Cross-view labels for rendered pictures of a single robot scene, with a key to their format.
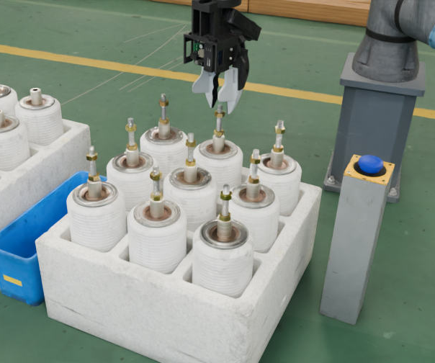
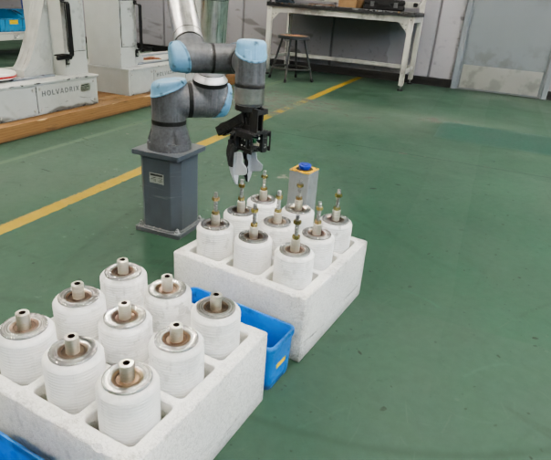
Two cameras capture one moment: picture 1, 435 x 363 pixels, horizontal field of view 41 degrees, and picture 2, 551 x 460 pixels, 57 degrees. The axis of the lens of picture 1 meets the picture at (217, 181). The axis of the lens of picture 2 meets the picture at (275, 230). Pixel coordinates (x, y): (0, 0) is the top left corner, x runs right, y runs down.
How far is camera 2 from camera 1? 1.49 m
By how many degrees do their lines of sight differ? 73
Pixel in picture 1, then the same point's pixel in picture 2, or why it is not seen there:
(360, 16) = not seen: outside the picture
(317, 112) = (62, 221)
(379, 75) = (186, 147)
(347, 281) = not seen: hidden behind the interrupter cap
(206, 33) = (258, 129)
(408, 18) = (202, 105)
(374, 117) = (189, 174)
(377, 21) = (174, 114)
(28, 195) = not seen: hidden behind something
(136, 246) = (328, 254)
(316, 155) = (130, 234)
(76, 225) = (308, 270)
